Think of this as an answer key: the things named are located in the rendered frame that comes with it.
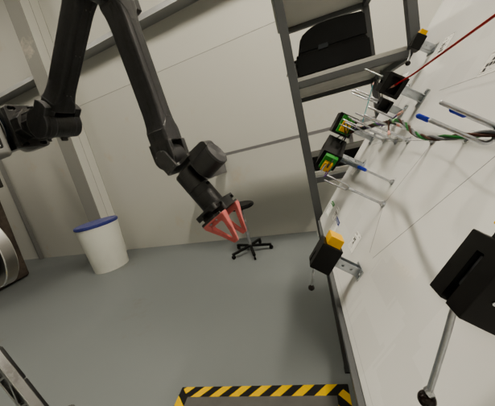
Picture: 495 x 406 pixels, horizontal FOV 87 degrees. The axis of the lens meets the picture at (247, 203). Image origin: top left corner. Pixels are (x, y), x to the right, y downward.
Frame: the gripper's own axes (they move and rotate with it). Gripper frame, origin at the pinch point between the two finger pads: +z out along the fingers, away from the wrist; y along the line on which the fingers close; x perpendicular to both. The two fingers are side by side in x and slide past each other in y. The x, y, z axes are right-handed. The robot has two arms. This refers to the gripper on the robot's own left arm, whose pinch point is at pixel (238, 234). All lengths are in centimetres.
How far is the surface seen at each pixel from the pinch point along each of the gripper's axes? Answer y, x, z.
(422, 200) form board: -2.7, -34.1, 15.3
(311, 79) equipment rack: 63, -34, -25
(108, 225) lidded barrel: 203, 280, -113
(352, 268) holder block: -0.7, -15.9, 20.5
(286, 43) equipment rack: 62, -36, -42
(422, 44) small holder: 42, -60, -6
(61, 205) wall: 268, 422, -234
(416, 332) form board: -21.3, -23.5, 22.2
